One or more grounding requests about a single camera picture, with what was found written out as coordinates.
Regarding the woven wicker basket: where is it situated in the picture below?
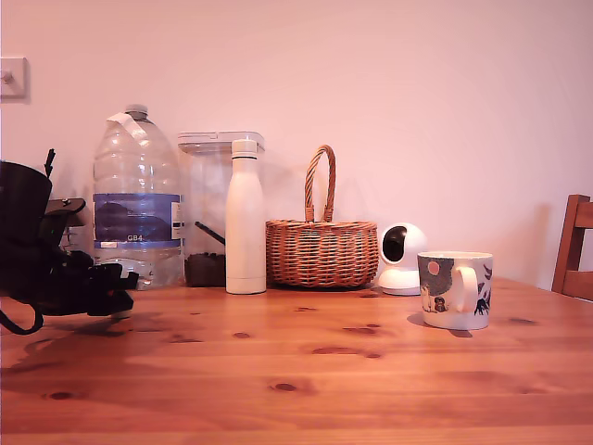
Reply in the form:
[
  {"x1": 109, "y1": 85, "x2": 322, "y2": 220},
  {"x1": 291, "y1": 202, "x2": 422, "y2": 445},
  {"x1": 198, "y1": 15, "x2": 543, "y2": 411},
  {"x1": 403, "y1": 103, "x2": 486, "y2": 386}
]
[{"x1": 265, "y1": 144, "x2": 379, "y2": 289}]

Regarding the illustrated white coffee mug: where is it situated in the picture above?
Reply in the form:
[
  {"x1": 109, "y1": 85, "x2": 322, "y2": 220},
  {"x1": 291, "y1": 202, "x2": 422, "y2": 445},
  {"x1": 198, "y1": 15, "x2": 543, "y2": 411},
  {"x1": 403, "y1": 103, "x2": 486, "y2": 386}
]
[{"x1": 416, "y1": 250, "x2": 495, "y2": 331}]

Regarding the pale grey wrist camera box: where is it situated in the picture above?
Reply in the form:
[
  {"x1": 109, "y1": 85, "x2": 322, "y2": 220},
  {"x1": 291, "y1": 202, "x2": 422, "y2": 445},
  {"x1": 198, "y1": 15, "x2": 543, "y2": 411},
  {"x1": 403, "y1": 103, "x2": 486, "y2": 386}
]
[{"x1": 43, "y1": 197, "x2": 88, "y2": 229}]

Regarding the large clear water bottle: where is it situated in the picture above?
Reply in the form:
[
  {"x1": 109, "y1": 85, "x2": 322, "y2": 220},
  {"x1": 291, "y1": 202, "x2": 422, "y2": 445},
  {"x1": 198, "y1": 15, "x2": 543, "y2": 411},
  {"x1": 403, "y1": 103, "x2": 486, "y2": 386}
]
[{"x1": 92, "y1": 104, "x2": 186, "y2": 291}]

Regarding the wooden chair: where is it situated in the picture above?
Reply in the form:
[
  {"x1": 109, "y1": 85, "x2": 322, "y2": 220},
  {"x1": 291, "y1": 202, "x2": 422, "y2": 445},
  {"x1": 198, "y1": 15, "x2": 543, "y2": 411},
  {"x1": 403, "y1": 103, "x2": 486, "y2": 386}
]
[{"x1": 550, "y1": 193, "x2": 593, "y2": 303}]

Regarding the white insulated bottle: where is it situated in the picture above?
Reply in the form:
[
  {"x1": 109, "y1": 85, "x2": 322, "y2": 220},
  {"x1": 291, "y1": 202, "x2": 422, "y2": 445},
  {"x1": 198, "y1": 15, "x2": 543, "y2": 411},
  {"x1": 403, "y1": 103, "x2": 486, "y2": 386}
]
[{"x1": 224, "y1": 138, "x2": 268, "y2": 296}]

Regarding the clear lidded storage container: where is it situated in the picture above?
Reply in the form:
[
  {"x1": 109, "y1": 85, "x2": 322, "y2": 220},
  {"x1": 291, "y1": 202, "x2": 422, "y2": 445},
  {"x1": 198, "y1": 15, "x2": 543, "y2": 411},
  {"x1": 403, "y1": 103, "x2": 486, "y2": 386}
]
[{"x1": 177, "y1": 130, "x2": 266, "y2": 288}]

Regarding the white wall switch plate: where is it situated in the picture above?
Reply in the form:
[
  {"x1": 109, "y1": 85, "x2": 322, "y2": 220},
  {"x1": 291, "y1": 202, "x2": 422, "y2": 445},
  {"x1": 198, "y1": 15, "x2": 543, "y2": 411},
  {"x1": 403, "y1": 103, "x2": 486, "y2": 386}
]
[{"x1": 0, "y1": 57, "x2": 30, "y2": 100}]

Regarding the small white round camera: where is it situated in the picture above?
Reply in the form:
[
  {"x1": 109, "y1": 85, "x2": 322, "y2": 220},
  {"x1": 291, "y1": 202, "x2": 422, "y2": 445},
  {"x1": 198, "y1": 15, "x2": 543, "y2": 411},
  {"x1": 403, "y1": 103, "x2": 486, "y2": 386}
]
[{"x1": 376, "y1": 222, "x2": 428, "y2": 297}]

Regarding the black looping arm cable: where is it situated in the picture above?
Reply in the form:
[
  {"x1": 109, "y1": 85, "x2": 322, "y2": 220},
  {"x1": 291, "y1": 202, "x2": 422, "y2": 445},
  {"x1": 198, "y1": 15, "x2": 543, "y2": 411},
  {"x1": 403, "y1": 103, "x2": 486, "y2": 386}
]
[{"x1": 0, "y1": 299, "x2": 45, "y2": 336}]

